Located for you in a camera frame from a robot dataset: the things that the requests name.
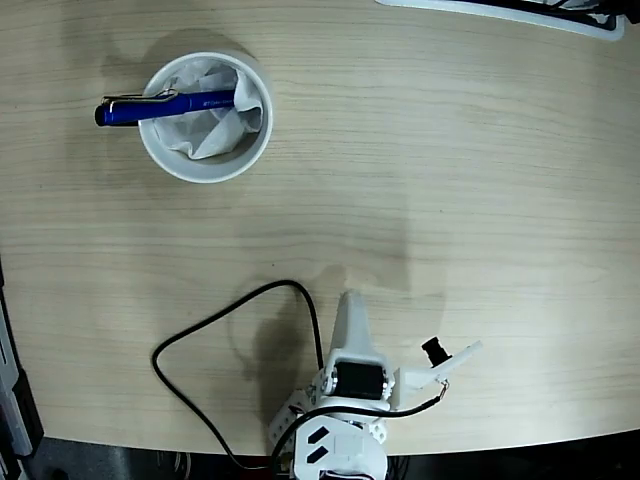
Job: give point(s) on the gray and black bracket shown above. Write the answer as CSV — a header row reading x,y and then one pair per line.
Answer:
x,y
10,390

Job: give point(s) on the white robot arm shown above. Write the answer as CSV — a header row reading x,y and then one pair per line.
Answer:
x,y
345,450

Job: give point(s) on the crumpled white tissue paper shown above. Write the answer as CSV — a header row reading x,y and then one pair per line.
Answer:
x,y
215,140

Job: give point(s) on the black camera on white mount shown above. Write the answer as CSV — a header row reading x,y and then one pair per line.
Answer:
x,y
415,380

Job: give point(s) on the blue pen with metal clip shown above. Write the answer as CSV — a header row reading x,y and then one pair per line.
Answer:
x,y
150,110

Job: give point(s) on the white keyboard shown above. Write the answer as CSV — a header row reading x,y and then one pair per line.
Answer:
x,y
612,32

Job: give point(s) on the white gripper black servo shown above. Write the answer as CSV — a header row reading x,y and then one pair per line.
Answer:
x,y
357,378

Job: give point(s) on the black object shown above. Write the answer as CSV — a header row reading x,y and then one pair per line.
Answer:
x,y
632,10

